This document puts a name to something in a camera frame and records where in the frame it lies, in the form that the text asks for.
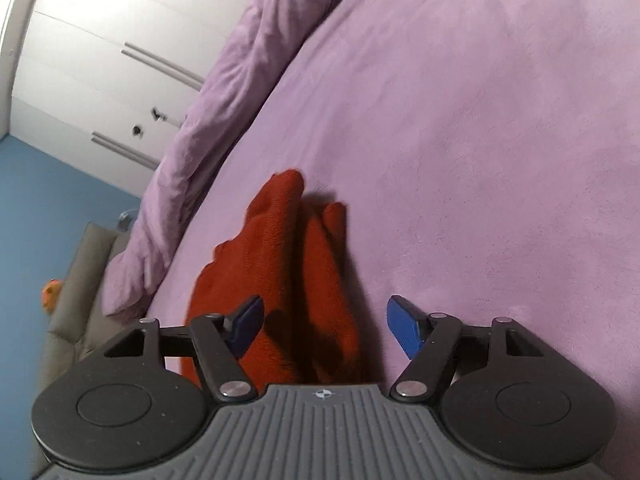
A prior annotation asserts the rust red knit cardigan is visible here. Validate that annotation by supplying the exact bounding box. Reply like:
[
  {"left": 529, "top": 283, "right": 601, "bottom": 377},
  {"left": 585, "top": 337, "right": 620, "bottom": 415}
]
[{"left": 186, "top": 169, "right": 383, "bottom": 390}]

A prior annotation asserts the orange plush toy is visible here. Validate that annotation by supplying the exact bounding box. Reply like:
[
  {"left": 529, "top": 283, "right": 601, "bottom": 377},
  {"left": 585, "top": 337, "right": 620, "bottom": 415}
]
[{"left": 41, "top": 280, "right": 63, "bottom": 314}]

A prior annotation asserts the purple bed sheet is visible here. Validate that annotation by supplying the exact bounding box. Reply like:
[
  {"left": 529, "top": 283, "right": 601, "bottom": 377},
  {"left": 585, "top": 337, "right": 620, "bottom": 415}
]
[{"left": 150, "top": 0, "right": 639, "bottom": 479}]

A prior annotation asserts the white wardrobe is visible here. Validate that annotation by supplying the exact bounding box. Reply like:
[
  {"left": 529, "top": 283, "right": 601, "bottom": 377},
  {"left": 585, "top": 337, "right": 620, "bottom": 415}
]
[{"left": 1, "top": 0, "right": 247, "bottom": 195}]

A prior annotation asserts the purple rolled duvet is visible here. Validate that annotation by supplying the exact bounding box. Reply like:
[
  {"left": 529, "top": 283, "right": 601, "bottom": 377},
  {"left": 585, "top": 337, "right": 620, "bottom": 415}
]
[{"left": 102, "top": 0, "right": 340, "bottom": 323}]

